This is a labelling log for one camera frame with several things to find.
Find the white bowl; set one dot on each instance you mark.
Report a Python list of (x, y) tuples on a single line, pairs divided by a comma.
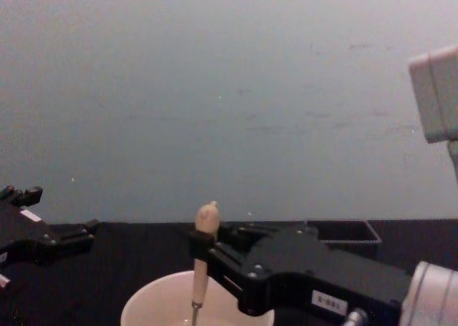
[(161, 304)]

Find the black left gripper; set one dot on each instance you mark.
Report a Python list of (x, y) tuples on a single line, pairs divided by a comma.
[(21, 233)]

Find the black rack with steel bars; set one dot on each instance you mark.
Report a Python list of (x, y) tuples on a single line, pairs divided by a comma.
[(347, 233)]

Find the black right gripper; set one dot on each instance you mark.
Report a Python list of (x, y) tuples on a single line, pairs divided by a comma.
[(307, 265)]

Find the black table cloth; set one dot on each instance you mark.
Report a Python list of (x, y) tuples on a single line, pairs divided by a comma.
[(118, 254)]

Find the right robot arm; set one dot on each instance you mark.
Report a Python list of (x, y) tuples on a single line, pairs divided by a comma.
[(436, 294)]

